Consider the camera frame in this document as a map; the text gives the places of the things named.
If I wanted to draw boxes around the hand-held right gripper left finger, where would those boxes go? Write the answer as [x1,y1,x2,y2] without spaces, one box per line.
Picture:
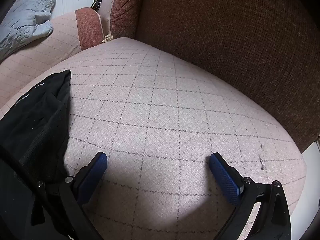
[30,152,108,240]

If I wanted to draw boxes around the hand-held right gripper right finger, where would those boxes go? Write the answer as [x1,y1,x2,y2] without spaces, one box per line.
[209,152,292,240]

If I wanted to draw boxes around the black pants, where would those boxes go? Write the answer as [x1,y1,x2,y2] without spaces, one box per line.
[0,69,73,183]

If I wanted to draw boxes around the pink checked sofa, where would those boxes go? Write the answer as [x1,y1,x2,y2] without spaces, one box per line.
[0,0,320,240]

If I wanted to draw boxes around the long pink bolster cushion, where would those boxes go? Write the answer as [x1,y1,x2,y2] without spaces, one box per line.
[0,7,105,117]

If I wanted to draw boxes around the short pink bolster cushion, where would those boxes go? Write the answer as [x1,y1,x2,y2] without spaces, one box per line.
[99,0,146,39]

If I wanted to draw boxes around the grey quilted pillow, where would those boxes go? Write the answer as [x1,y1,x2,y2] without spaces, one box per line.
[0,0,57,61]

